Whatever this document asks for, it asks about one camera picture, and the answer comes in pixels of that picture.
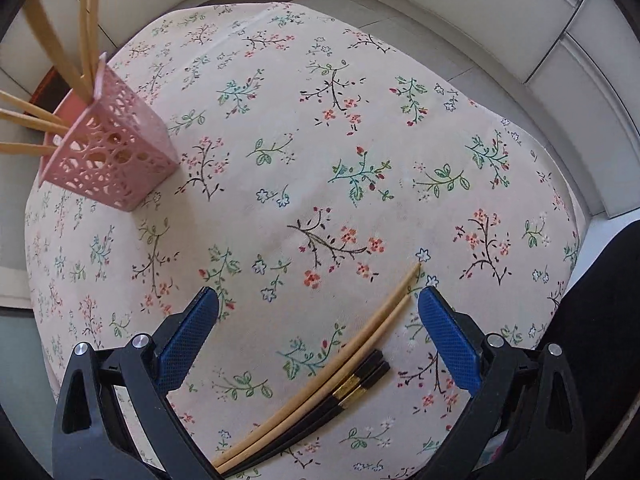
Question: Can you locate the orange brown stool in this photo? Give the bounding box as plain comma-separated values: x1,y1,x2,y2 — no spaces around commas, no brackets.
29,67,70,114

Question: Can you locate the black-tipped chopstick lower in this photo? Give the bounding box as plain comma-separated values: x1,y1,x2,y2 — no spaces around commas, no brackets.
217,294,414,474

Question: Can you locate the black-tipped chopstick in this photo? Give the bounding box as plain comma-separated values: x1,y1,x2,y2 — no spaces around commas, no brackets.
211,260,422,467
217,294,414,474

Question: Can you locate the black-tipped chopstick upper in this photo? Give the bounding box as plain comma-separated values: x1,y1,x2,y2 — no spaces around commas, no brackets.
211,260,422,467

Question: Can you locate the floral tablecloth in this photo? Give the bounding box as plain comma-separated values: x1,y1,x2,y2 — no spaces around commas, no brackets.
25,3,586,458

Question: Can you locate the pink perforated utensil basket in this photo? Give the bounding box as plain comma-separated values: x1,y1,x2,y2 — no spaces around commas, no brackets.
37,56,179,211

